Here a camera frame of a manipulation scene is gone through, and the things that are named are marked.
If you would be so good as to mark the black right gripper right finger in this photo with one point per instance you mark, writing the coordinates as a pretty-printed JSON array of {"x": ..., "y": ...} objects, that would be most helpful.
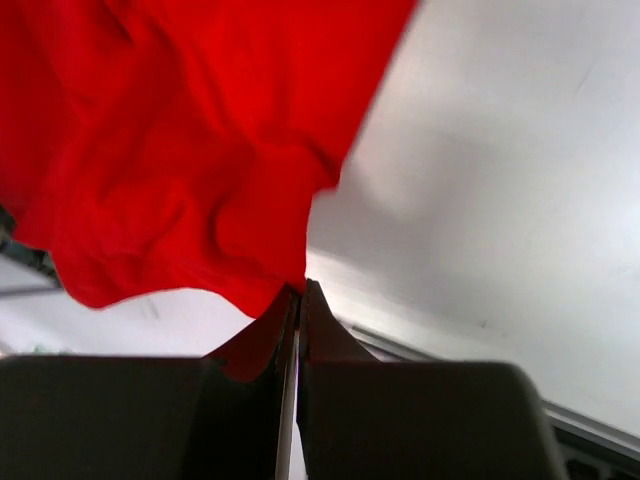
[{"x": 364, "y": 418}]

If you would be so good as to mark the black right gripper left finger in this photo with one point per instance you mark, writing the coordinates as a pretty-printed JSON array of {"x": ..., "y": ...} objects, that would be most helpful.
[{"x": 223, "y": 415}]

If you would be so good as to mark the red t shirt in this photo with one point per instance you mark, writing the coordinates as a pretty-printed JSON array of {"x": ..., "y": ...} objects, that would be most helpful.
[{"x": 166, "y": 154}]

